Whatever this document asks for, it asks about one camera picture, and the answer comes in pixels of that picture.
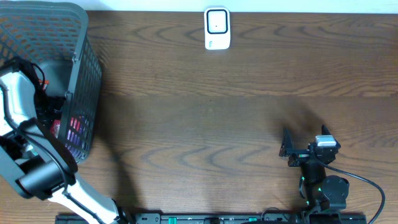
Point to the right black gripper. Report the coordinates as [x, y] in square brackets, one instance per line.
[304, 157]

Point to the pink purple pad pack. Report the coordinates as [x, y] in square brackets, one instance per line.
[55, 127]

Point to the orange Top chocolate bar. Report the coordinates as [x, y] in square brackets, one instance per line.
[44, 84]

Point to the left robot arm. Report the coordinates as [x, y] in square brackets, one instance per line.
[33, 161]

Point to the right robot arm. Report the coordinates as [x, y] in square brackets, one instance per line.
[325, 194]

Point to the white barcode scanner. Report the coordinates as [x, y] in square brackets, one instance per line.
[217, 28]

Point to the grey plastic mesh basket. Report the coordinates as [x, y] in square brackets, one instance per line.
[53, 35]

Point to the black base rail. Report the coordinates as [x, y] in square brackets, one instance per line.
[272, 217]

